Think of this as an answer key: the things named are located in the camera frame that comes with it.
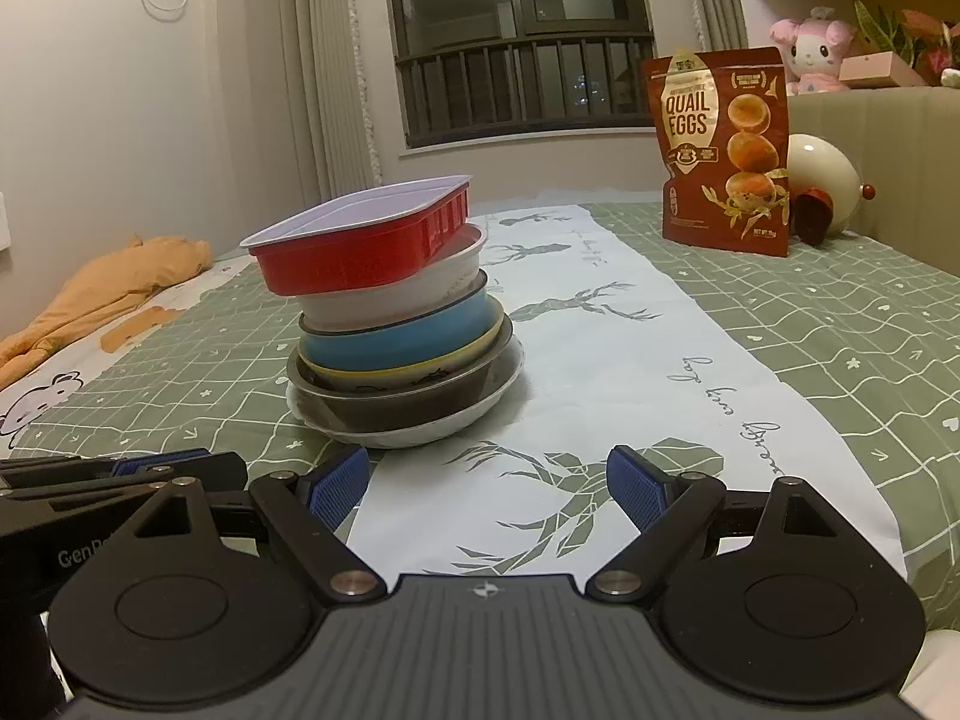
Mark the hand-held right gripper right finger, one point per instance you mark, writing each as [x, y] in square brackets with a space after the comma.
[637, 487]

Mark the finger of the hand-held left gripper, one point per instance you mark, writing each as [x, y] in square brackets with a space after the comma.
[150, 463]
[210, 469]

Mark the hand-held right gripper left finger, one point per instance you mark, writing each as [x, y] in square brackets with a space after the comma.
[337, 487]

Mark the stainless steel bowl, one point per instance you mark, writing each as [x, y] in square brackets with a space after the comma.
[405, 409]

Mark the cream cartoon ceramic bowl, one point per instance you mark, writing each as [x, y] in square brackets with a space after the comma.
[390, 379]

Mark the white floral plate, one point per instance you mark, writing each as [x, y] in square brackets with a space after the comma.
[450, 429]

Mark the blue bowl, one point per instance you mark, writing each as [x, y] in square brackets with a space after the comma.
[405, 341]

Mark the white paper bowl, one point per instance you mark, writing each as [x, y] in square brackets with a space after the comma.
[390, 304]

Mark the red plastic tray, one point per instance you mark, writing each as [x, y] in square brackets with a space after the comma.
[345, 255]

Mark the white cartoon bedsheet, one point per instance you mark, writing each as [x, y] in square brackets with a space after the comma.
[37, 405]

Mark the orange cloth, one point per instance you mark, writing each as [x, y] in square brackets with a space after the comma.
[97, 292]

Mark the green checked bedsheet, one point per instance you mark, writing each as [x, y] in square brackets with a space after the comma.
[825, 390]

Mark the red snack bag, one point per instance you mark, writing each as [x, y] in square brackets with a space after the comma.
[712, 165]

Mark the beige padded headboard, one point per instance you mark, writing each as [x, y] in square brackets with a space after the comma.
[900, 150]

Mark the pink plush toy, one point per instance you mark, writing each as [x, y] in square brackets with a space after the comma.
[814, 52]

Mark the pink box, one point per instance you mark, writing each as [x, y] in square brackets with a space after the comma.
[881, 71]

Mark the dark framed window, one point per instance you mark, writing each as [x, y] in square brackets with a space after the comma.
[517, 15]

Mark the potted plant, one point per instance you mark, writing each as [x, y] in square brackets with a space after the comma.
[900, 30]

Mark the white wall socket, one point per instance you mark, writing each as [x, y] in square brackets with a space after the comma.
[4, 221]

